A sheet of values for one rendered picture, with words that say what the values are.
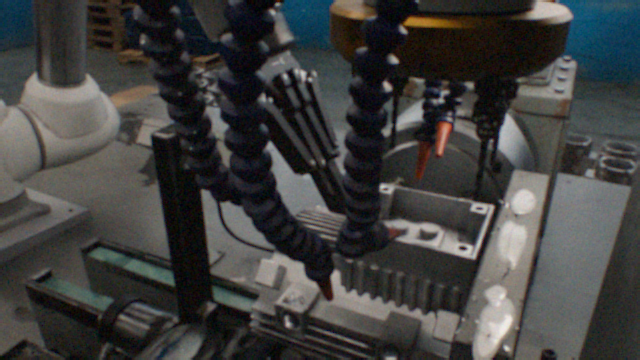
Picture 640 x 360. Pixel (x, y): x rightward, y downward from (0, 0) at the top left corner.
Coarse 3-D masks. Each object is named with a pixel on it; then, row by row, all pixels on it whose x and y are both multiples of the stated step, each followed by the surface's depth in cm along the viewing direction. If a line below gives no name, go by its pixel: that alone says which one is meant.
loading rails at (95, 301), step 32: (96, 256) 81; (128, 256) 81; (32, 288) 73; (64, 288) 74; (96, 288) 84; (128, 288) 80; (160, 288) 76; (224, 288) 74; (256, 288) 72; (64, 320) 72; (96, 320) 68; (224, 320) 72; (64, 352) 76; (96, 352) 72
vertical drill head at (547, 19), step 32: (352, 0) 40; (448, 0) 33; (480, 0) 33; (512, 0) 33; (352, 32) 35; (416, 32) 32; (448, 32) 31; (480, 32) 31; (512, 32) 31; (544, 32) 32; (352, 64) 38; (416, 64) 33; (448, 64) 32; (480, 64) 32; (512, 64) 32; (544, 64) 34; (480, 96) 36; (512, 96) 42; (480, 128) 37; (480, 160) 39; (480, 192) 40
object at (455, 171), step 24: (408, 120) 68; (456, 120) 66; (408, 144) 68; (456, 144) 65; (480, 144) 64; (504, 144) 66; (528, 144) 73; (384, 168) 71; (408, 168) 69; (432, 168) 68; (456, 168) 66; (504, 168) 64; (528, 168) 69; (432, 192) 69; (456, 192) 67; (504, 192) 65
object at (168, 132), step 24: (168, 144) 37; (168, 168) 38; (168, 192) 39; (192, 192) 41; (168, 216) 40; (192, 216) 41; (168, 240) 42; (192, 240) 42; (192, 264) 42; (192, 288) 43; (192, 312) 44; (216, 312) 46
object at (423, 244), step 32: (384, 192) 52; (416, 192) 52; (416, 224) 49; (448, 224) 52; (480, 224) 49; (384, 256) 45; (416, 256) 43; (448, 256) 42; (480, 256) 46; (352, 288) 48; (384, 288) 46; (416, 288) 45; (448, 288) 43
